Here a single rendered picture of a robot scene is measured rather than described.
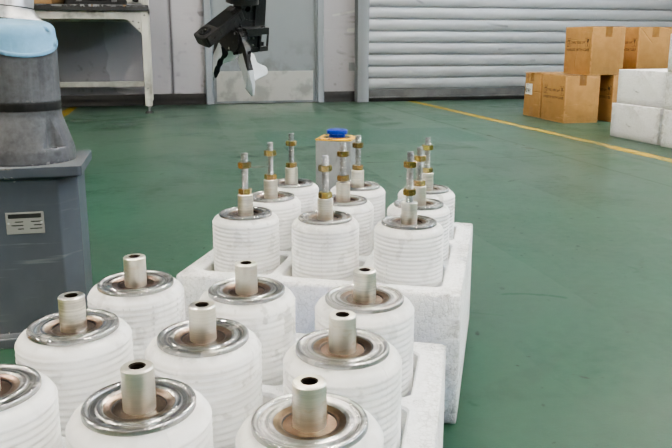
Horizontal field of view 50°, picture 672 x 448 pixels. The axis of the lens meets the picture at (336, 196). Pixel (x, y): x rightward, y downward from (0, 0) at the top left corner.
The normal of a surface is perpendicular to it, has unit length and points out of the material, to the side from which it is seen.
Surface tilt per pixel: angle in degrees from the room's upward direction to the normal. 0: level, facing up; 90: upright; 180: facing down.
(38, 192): 90
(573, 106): 90
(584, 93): 90
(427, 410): 0
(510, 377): 0
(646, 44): 90
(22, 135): 72
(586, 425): 0
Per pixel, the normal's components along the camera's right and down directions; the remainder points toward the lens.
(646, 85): -0.96, 0.06
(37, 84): 0.70, 0.14
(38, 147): 0.57, -0.14
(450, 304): -0.22, 0.20
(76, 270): 0.85, 0.11
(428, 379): 0.00, -0.98
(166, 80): 0.23, 0.20
